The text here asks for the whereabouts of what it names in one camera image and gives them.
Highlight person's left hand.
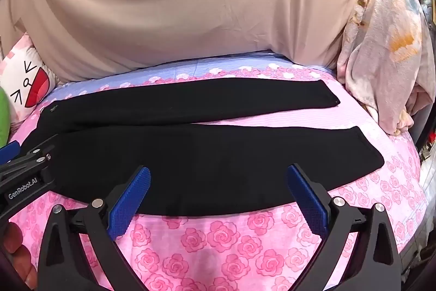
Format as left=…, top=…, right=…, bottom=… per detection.
left=0, top=222, right=37, bottom=291

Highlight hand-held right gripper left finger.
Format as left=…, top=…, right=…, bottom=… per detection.
left=37, top=166, right=151, bottom=291

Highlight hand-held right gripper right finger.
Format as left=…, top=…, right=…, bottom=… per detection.
left=287, top=164, right=402, bottom=291

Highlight pale floral blanket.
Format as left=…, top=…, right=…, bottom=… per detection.
left=337, top=0, right=436, bottom=137

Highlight black pants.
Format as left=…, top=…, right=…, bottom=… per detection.
left=20, top=78, right=385, bottom=217

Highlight pink rose bed sheet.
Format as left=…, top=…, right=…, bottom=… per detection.
left=7, top=52, right=430, bottom=291

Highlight beige duvet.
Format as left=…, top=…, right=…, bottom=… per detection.
left=0, top=0, right=373, bottom=83

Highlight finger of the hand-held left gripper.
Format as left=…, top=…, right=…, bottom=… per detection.
left=0, top=142, right=56, bottom=181

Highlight green plush toy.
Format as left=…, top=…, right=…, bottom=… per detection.
left=0, top=86, right=13, bottom=148

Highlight cartoon face pillow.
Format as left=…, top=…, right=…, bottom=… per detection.
left=0, top=34, right=59, bottom=124

